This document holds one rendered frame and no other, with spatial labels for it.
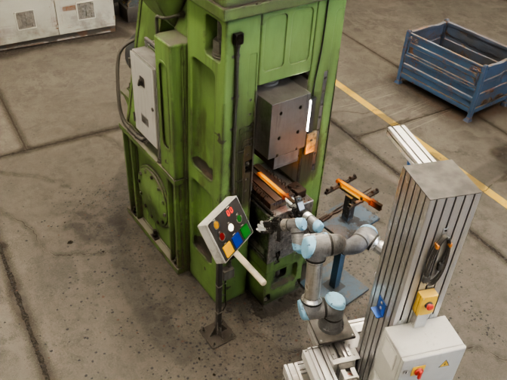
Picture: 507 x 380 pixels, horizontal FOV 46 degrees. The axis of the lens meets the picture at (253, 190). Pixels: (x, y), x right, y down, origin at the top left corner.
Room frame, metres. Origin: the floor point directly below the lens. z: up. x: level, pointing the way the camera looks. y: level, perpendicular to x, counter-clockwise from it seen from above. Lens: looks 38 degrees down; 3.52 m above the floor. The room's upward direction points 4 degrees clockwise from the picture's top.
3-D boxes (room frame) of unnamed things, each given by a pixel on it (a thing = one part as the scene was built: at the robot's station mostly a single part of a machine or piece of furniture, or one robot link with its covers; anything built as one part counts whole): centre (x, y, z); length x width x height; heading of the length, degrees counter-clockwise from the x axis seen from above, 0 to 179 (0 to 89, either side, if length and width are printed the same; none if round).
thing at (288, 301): (3.13, -0.23, 0.01); 0.58 x 0.39 x 0.01; 127
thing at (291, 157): (3.34, -0.07, 1.32); 0.42 x 0.20 x 0.10; 37
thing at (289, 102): (3.37, -0.11, 1.56); 0.42 x 0.39 x 0.40; 37
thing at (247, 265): (2.89, 0.02, 0.62); 0.44 x 0.05 x 0.05; 37
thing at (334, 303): (2.24, -0.49, 0.98); 0.13 x 0.12 x 0.14; 103
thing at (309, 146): (3.47, -0.37, 1.27); 0.09 x 0.02 x 0.17; 127
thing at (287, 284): (3.38, -0.11, 0.23); 0.55 x 0.37 x 0.47; 37
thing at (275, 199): (3.34, -0.07, 0.96); 0.42 x 0.20 x 0.09; 37
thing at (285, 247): (3.38, -0.11, 0.69); 0.56 x 0.38 x 0.45; 37
